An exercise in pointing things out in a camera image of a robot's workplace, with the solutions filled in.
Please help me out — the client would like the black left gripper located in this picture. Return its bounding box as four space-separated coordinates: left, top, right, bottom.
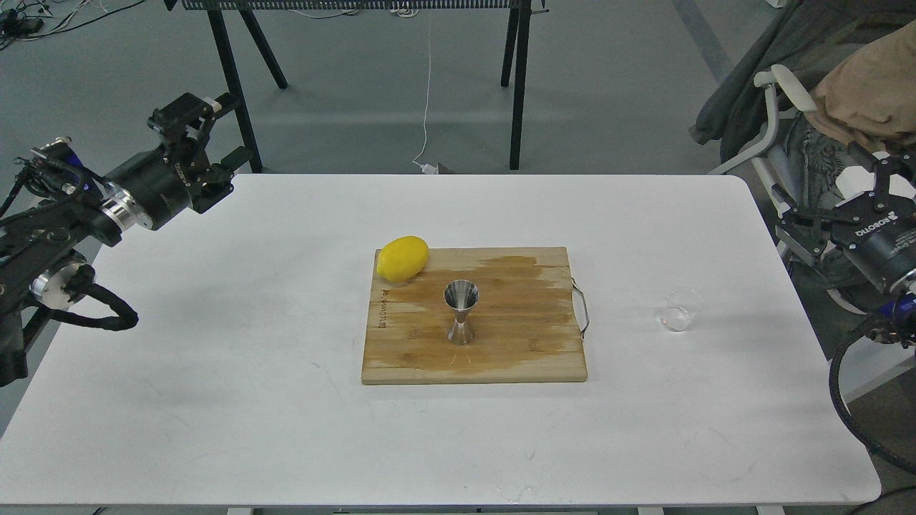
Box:
100 92 254 231

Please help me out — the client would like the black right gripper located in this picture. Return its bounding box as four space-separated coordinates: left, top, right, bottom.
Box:
771 142 915 294

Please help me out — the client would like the small clear glass beaker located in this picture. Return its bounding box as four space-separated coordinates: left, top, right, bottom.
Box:
658 287 706 332

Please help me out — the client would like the steel double jigger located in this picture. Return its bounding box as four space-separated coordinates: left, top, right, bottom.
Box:
444 278 479 345

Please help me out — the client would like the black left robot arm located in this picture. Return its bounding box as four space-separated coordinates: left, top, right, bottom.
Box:
1 92 254 386

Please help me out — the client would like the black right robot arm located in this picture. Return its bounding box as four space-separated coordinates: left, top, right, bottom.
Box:
771 142 915 474

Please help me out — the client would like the white office chair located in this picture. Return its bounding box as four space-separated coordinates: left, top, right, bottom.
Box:
708 63 817 215

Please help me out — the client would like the seated person in brown shirt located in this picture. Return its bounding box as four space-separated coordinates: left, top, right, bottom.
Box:
691 0 916 165

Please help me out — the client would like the yellow lemon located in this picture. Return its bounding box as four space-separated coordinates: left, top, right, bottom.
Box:
376 235 429 283

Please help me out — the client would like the wooden cutting board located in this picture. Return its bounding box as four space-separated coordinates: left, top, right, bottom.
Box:
362 247 587 386

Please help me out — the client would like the floor cables bundle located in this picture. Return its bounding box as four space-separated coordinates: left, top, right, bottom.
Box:
0 0 147 49

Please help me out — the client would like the white hanging cable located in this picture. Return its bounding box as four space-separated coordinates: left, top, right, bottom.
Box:
411 11 439 175

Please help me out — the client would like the black metal frame table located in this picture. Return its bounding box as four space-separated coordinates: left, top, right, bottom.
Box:
164 1 547 172

